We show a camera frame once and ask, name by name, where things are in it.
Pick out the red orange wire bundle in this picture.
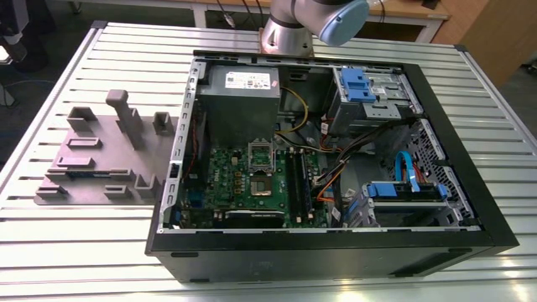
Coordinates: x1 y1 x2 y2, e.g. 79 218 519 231
317 135 339 154

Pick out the thin red wire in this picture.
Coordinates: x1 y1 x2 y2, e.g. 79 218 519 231
189 121 199 173

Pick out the blue floor cable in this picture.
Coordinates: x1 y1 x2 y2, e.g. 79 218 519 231
0 78 57 94

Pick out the wooden cabinet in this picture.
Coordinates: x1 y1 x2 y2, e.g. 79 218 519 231
432 0 537 87

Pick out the green motherboard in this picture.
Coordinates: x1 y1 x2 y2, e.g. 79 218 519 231
180 146 332 230

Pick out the grey power supply unit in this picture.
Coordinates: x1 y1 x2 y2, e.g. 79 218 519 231
196 64 283 150

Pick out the CPU socket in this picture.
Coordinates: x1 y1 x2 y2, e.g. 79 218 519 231
248 173 277 198

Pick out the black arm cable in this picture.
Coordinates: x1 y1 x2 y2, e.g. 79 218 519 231
215 0 236 28

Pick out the black RAM slot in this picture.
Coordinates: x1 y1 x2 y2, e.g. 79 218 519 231
287 149 304 223
292 149 309 223

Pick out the blue disk carrier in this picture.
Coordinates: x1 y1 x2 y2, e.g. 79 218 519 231
341 67 377 104
365 182 449 203

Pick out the wooden desk white frame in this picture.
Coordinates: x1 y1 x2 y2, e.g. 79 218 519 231
67 0 453 43

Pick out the black graphics card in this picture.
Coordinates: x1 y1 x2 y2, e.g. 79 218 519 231
212 209 287 230

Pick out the black PC case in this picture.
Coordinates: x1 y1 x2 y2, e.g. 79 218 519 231
144 48 521 284

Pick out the grey metal disk bay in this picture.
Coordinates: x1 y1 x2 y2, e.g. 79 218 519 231
341 181 481 229

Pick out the grey metal drive cage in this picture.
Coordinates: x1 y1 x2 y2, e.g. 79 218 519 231
325 66 424 137

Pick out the grey parts rack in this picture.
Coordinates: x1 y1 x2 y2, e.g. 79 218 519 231
33 89 183 207

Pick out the blue data cable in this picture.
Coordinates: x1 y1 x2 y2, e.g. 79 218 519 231
395 150 421 193

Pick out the yellow power wire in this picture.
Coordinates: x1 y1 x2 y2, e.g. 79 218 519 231
275 86 311 137

